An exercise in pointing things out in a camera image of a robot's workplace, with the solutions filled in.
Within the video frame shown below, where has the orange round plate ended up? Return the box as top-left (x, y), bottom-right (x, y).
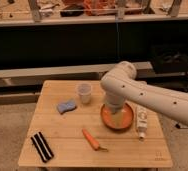
top-left (100, 103), bottom-right (134, 131)

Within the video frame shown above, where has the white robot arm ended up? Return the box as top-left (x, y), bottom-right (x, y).
top-left (100, 61), bottom-right (188, 126)

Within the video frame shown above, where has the orange object on shelf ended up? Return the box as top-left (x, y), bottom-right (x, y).
top-left (83, 0), bottom-right (146, 16)

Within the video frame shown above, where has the white squeeze bottle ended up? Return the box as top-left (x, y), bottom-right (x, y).
top-left (136, 105), bottom-right (148, 140)

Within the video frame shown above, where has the translucent plastic cup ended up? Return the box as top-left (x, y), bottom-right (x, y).
top-left (76, 82), bottom-right (92, 104)

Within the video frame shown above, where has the blue sponge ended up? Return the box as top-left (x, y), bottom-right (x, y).
top-left (57, 100), bottom-right (77, 114)

